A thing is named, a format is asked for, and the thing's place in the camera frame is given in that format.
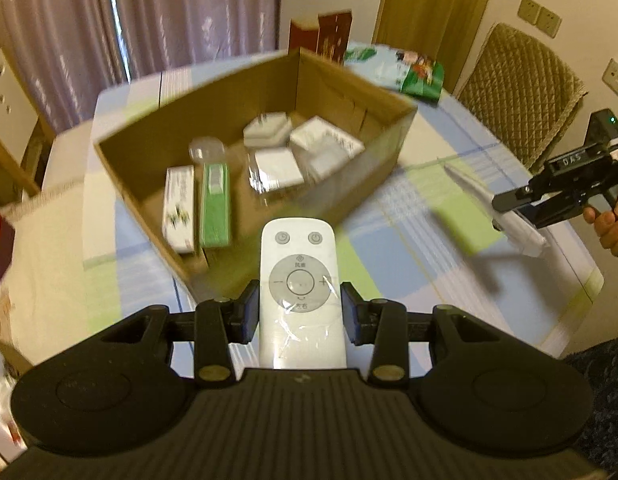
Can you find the white box with green end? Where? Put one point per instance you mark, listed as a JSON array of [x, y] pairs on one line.
[[179, 210]]

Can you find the red gift box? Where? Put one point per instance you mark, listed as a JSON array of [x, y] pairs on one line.
[[334, 30]]

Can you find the cardboard box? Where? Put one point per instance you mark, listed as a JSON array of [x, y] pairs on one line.
[[214, 110]]

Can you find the white power adapter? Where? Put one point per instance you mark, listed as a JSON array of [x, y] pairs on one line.
[[266, 132]]

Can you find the quilted chair cover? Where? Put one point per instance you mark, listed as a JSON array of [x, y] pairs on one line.
[[519, 90]]

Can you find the white long printed box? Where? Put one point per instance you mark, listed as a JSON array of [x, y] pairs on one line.
[[319, 135]]

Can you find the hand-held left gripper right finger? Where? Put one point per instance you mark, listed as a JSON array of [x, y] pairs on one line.
[[349, 312]]

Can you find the green barcode box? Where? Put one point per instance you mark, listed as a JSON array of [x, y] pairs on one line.
[[216, 210]]

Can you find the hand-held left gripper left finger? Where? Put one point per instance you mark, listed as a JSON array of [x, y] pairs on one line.
[[250, 310]]

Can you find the brown framed open box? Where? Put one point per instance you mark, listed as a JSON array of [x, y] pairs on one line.
[[1, 260]]

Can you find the person's right hand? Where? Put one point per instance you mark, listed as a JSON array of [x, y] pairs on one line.
[[614, 230]]

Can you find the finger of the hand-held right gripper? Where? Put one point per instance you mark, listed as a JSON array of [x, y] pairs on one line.
[[559, 210], [514, 200]]

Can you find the green cartoon snack bag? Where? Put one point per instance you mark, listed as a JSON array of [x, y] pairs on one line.
[[419, 80]]

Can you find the beige wall socket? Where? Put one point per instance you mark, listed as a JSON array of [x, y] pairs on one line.
[[616, 76], [549, 21], [529, 9]]

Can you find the translucent plastic case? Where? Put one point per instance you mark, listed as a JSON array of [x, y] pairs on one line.
[[206, 150]]

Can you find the white printed cloth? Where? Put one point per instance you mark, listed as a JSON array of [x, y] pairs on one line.
[[49, 270]]

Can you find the pink curtain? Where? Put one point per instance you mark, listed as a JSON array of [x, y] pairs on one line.
[[189, 10]]

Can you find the white remote control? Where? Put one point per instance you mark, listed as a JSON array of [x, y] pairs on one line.
[[299, 320]]

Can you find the clear white package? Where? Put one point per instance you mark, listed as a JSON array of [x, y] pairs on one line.
[[519, 236]]

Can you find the wooden door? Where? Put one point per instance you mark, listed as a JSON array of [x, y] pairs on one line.
[[439, 10]]

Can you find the checked cloth desktop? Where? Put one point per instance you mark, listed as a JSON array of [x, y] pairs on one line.
[[489, 300]]

